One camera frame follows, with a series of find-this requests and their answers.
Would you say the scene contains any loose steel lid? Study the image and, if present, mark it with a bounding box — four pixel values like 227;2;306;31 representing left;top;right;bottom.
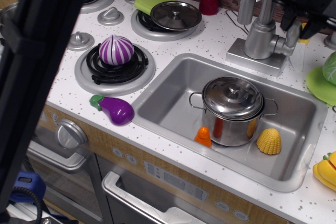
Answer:
150;1;202;31

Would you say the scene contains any silver stove knob middle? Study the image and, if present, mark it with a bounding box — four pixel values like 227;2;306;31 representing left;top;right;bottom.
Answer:
97;7;124;26

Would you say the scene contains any silver oven dial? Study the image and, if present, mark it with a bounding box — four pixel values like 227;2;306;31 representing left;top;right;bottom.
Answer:
55;119;88;149

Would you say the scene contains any blue clamp with cable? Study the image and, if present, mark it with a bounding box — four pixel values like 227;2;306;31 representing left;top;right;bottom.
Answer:
9;170;47;224

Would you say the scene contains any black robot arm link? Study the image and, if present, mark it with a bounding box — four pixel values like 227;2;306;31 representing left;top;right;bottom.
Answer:
1;0;84;223

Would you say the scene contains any orange toy carrot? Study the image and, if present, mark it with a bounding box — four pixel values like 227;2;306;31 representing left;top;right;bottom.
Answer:
194;126;212;148

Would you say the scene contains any yellow toy piece behind faucet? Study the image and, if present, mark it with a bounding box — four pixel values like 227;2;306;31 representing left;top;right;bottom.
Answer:
298;23;310;45

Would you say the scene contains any yellow toy corn piece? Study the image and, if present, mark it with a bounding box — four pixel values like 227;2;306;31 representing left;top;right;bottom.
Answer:
256;128;281;155

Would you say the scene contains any silver oven door handle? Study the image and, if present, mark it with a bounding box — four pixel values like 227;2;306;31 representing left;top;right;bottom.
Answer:
28;145;91;174

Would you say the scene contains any silver toy faucet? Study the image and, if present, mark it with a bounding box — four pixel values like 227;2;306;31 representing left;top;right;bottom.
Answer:
226;0;296;77

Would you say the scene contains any yellow toy banana bunch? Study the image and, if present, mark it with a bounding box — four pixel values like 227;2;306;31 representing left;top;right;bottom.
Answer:
313;152;335;191

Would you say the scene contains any black stove burner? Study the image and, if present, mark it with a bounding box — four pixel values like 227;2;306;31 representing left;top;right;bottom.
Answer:
75;45;155;97
131;10;197;42

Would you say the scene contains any front black stove burner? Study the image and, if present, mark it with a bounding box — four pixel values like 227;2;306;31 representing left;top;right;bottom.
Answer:
75;45;155;97

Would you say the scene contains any green plate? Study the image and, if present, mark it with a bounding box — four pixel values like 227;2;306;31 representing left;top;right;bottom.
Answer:
306;67;335;106

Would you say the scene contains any red toy cup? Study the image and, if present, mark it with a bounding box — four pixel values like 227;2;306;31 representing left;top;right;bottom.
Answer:
199;0;219;16

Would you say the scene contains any steel bowl on burner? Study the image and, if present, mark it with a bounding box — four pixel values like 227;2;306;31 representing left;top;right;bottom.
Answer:
1;2;18;35

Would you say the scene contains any grey toy sink basin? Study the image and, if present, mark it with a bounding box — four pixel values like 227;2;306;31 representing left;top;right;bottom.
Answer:
132;53;328;193

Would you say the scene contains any purple white toy onion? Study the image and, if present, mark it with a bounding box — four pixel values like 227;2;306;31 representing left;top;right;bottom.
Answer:
99;35;134;66

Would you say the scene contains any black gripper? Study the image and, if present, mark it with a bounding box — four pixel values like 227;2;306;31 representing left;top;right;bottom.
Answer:
276;0;335;39

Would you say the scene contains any silver dishwasher handle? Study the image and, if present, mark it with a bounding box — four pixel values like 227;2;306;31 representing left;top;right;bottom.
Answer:
101;172;203;224

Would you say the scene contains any silver stove knob front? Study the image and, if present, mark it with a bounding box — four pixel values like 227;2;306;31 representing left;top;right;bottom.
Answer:
67;31;95;51

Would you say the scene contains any thin wire rack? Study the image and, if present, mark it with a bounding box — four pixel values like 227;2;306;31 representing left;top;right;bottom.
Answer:
225;10;249;35

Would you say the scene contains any green toy cabbage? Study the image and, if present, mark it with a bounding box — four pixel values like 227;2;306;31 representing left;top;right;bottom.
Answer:
322;52;336;85

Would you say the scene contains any stainless steel pot lid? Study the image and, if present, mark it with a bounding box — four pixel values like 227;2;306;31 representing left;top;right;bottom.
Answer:
202;76;264;121

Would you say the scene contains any purple toy eggplant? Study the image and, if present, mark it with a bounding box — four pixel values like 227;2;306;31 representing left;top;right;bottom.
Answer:
89;94;135;126

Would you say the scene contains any silver faucet lever handle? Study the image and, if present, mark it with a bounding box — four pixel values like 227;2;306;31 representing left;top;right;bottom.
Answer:
286;20;302;47

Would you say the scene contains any rear black stove burner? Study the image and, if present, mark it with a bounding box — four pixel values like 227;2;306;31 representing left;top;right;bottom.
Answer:
131;10;197;42

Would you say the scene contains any green toy cutting board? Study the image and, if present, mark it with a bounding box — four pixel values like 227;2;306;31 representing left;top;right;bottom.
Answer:
134;0;175;15

